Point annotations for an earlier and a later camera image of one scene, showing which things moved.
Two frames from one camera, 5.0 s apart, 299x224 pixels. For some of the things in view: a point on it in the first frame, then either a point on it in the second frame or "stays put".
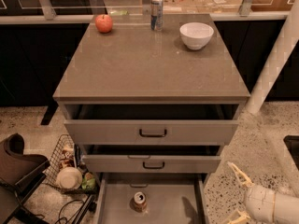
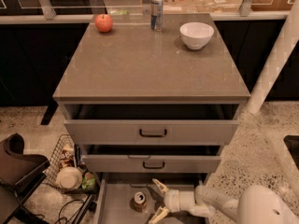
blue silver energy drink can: x=157 y=13 stays put
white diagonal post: x=281 y=51 stays put
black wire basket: x=66 y=170 stays put
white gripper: x=258 y=202 to x=172 y=201
